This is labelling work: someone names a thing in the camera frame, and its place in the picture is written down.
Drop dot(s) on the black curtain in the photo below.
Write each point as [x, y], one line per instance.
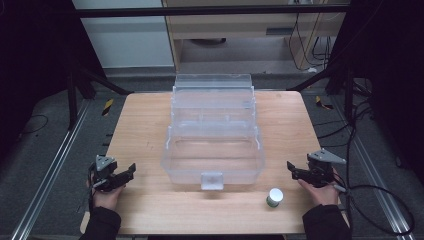
[30, 66]
[393, 66]

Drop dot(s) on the person's right hand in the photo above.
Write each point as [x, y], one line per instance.
[321, 195]

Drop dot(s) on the white cabinet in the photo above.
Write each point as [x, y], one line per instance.
[126, 43]

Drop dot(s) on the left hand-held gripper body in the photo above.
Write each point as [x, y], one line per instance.
[102, 170]

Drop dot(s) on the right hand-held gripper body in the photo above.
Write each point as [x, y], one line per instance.
[322, 166]

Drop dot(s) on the black metal stand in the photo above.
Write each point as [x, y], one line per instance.
[71, 100]
[348, 96]

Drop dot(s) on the aluminium floor rail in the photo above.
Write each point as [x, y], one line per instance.
[50, 173]
[376, 173]

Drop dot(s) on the light wooden cabinet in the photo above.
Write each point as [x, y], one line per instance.
[233, 30]

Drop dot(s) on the clear plastic storage box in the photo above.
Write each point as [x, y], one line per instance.
[213, 150]

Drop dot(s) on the black horizontal bar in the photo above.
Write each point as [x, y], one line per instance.
[200, 12]

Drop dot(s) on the small green jar white lid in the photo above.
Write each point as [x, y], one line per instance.
[275, 197]

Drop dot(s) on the person's left hand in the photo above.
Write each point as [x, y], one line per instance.
[106, 198]

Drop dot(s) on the yellow black tape strip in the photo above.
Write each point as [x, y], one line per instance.
[322, 104]
[107, 106]

